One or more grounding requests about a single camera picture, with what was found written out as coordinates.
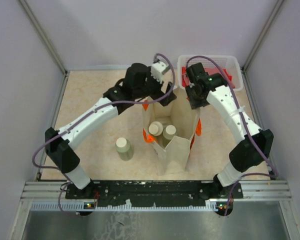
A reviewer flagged white plastic basket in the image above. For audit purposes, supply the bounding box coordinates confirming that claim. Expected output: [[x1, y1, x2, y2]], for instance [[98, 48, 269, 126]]
[[177, 55, 243, 92]]

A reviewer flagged purple cable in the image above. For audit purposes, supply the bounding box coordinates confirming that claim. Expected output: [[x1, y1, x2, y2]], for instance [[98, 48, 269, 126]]
[[184, 55, 281, 217], [31, 52, 176, 218]]

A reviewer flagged green bottle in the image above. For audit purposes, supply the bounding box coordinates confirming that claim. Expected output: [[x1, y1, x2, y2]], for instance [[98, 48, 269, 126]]
[[148, 121, 164, 136], [115, 137, 134, 161], [162, 124, 177, 148]]

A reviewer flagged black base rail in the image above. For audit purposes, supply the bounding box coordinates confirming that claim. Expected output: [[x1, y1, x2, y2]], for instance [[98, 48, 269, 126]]
[[65, 180, 244, 207]]

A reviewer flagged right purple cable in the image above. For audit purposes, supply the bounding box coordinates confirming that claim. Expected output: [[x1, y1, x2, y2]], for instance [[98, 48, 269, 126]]
[[184, 55, 281, 217]]

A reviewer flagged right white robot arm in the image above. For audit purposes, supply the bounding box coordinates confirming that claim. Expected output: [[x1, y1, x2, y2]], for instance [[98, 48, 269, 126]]
[[185, 62, 274, 198]]

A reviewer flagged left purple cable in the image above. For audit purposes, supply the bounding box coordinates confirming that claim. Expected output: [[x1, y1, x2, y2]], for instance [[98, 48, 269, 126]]
[[31, 52, 176, 218]]

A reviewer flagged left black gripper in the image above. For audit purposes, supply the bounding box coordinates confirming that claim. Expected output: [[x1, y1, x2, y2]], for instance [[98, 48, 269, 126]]
[[133, 65, 175, 105]]

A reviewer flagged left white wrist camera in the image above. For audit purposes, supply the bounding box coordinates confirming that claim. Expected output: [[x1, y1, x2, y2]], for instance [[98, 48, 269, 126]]
[[150, 60, 170, 84]]

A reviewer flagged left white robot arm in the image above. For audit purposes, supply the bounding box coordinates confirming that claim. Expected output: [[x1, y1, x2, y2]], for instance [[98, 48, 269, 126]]
[[44, 60, 177, 199]]

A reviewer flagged beige canvas tote bag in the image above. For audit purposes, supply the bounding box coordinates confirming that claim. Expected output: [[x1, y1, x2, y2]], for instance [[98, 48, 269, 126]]
[[142, 87, 202, 176]]

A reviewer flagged red cloth in basket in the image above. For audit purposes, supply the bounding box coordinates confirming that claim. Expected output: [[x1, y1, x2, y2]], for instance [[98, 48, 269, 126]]
[[181, 66, 235, 87]]

